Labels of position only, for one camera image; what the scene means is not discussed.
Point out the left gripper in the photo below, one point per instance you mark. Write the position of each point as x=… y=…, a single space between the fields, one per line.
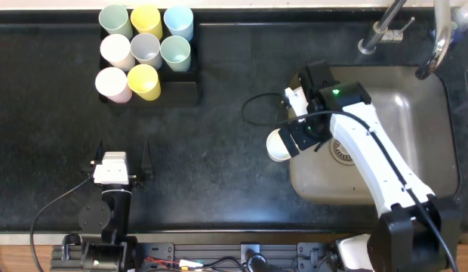
x=134 y=180

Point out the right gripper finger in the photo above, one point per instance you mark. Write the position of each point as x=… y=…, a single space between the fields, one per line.
x=289 y=143

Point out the white cup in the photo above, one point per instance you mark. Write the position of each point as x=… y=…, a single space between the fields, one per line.
x=115 y=50
x=275 y=149

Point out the pink cup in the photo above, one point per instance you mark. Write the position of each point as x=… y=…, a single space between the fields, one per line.
x=113 y=84

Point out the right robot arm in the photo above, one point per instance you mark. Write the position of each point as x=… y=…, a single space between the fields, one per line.
x=373 y=158

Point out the yellow cup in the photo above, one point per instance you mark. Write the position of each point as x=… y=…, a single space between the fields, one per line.
x=143 y=79
x=145 y=19

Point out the black tray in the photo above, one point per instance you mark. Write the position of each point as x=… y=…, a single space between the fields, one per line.
x=181 y=92

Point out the grey cup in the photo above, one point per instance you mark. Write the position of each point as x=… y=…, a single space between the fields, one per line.
x=145 y=48

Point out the green cup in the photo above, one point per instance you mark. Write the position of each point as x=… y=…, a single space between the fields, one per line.
x=175 y=52
x=114 y=19

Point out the steel sink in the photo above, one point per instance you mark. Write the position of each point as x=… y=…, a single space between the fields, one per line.
x=419 y=151

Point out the blue cup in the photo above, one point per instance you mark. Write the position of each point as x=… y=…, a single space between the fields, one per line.
x=178 y=19

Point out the steel tap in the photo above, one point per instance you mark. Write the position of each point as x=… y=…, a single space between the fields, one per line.
x=443 y=38

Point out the blue soap bottle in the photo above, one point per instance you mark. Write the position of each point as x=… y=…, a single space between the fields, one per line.
x=464 y=17

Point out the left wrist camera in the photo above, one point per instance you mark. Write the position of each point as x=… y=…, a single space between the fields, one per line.
x=111 y=168

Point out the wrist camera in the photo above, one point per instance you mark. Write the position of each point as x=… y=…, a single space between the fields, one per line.
x=111 y=168
x=295 y=100

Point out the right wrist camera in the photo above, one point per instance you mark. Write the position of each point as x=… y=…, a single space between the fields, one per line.
x=295 y=100

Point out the mounting rail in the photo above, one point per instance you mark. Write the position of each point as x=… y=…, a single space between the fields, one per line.
x=211 y=254

